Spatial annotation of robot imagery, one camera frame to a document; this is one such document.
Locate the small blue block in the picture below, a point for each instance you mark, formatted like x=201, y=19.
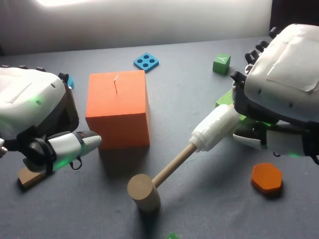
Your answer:
x=71, y=82

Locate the grey table cloth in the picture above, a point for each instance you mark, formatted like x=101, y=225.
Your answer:
x=199, y=199

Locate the flat green textured block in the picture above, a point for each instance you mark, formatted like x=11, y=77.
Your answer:
x=224, y=98

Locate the green cube letter Y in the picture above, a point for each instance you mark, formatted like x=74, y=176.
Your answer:
x=221, y=65

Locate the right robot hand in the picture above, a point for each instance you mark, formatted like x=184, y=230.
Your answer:
x=279, y=74

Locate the green cube letter N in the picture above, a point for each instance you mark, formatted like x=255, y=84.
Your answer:
x=172, y=236

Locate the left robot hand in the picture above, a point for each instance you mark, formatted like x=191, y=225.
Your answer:
x=25, y=94

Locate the large orange cube block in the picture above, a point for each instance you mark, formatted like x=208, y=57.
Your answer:
x=117, y=112

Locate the white backdrop curtain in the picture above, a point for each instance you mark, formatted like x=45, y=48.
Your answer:
x=149, y=25

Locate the orange hexagon block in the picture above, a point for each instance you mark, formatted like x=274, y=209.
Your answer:
x=266, y=177

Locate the blue square four-hole block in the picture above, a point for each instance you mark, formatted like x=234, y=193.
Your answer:
x=146, y=62

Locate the flat wooden block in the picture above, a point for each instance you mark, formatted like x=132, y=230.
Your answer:
x=27, y=178

